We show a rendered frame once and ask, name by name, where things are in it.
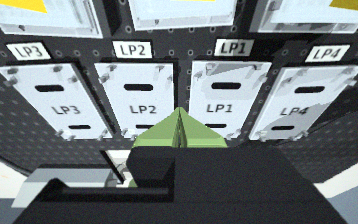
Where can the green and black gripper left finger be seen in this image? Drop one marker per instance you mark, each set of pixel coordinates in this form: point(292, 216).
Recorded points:
point(164, 133)

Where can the black perforated breadboard plate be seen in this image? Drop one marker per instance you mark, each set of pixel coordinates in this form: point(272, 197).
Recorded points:
point(28, 140)

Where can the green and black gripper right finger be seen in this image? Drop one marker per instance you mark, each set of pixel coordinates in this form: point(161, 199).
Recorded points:
point(194, 134)

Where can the white control panel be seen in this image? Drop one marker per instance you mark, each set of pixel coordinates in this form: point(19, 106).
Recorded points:
point(73, 177)

